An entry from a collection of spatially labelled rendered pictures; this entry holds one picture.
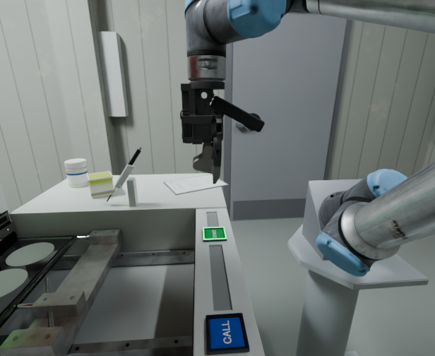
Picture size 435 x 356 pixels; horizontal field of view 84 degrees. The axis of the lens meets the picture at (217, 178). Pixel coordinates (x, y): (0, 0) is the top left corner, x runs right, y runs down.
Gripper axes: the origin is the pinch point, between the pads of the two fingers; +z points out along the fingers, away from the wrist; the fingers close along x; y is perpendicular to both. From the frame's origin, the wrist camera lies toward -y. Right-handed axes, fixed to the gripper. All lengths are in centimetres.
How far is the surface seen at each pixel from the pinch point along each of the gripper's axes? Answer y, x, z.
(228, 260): -1.5, 9.8, 14.7
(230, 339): 0.3, 27.2, 14.2
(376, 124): -179, -190, 9
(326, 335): -37, -5, 58
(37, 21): 133, -185, -76
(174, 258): 11.7, -8.0, 26.8
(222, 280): 0.2, 15.1, 15.1
